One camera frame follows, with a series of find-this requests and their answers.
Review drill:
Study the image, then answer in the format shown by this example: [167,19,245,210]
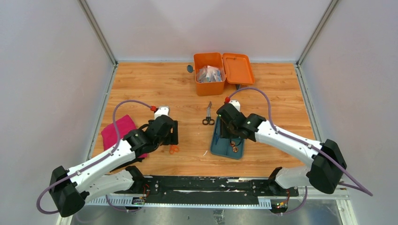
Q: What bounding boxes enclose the teal plastic tray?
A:
[210,117,245,160]

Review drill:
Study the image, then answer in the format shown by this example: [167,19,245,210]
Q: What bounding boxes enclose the clear bag blue items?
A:
[205,66,222,82]

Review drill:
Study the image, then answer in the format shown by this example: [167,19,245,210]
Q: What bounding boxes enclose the orange medicine box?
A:
[187,52,255,96]

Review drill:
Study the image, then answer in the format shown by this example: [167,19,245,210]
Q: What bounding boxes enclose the small clear bag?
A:
[196,66,208,83]

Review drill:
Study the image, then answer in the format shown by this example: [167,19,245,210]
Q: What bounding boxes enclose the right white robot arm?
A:
[217,103,347,196]

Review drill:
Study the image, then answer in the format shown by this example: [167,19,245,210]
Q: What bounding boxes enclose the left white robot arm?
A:
[48,115,178,217]

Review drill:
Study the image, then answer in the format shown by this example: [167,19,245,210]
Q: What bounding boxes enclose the small orange scissors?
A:
[169,145,180,154]

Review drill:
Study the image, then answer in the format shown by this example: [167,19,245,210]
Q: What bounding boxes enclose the black bandage scissors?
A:
[202,101,215,125]

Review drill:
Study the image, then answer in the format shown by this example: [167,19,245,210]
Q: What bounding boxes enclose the pink folded cloth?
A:
[101,115,137,150]

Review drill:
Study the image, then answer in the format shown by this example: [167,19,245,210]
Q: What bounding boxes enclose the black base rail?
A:
[67,173,349,209]

